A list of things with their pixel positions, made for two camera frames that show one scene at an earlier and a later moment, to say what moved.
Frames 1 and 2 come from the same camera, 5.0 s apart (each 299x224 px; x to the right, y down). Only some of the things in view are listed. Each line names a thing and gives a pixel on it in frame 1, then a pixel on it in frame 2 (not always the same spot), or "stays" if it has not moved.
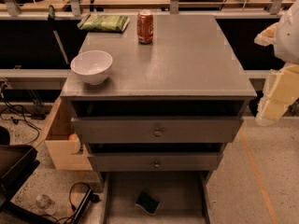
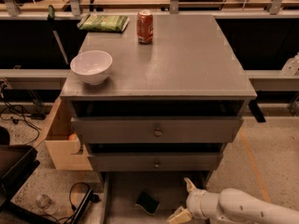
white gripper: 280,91 -> 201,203
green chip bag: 104,22 stays
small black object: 149,203 stays
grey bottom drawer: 183,196 stays
